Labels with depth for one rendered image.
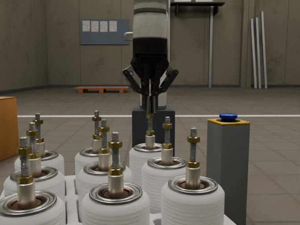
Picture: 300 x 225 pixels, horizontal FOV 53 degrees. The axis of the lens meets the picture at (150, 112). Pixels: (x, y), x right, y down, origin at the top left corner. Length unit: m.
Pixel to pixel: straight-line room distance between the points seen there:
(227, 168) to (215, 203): 0.25
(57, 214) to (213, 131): 0.41
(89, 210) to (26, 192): 0.08
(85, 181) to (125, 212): 0.14
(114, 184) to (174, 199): 0.09
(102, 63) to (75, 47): 0.89
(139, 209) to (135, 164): 0.26
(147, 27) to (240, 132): 0.30
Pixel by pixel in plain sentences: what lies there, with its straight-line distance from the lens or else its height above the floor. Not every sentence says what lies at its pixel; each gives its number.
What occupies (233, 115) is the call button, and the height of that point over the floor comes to 0.33.
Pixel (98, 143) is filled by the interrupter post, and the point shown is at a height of 0.27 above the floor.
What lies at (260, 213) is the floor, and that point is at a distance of 1.02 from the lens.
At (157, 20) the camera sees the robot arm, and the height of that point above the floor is 0.53.
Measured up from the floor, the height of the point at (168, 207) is 0.23.
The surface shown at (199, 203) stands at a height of 0.24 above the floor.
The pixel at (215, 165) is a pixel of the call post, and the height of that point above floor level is 0.22.
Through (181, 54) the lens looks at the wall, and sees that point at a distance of 9.02.
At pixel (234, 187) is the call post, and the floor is 0.17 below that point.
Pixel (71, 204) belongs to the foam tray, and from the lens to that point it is 0.60.
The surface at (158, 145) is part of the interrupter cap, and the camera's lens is 0.71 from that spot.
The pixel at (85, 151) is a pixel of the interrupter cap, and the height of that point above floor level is 0.25.
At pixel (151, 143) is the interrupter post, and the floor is 0.27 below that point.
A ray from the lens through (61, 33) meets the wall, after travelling 9.33.
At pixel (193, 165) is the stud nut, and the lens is 0.46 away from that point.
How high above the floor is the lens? 0.42
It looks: 7 degrees down
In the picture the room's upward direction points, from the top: straight up
